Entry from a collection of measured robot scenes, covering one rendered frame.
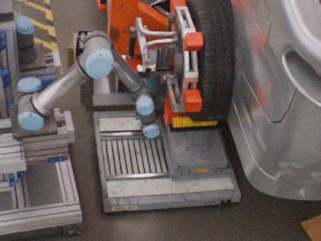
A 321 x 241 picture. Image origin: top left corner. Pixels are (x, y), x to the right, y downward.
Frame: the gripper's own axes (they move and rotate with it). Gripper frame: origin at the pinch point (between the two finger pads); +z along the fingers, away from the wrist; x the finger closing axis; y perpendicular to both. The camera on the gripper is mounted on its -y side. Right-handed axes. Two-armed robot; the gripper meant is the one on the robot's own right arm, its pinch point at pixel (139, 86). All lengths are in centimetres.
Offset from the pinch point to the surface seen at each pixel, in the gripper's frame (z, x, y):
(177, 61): 10.5, -21.3, 6.0
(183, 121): 2.1, -26.7, -29.8
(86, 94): 78, 21, -74
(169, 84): 23.6, -22.3, -21.0
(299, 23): -61, -43, 80
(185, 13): 21.2, -25.7, 28.8
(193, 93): -14.1, -24.2, 5.5
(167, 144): 21, -25, -68
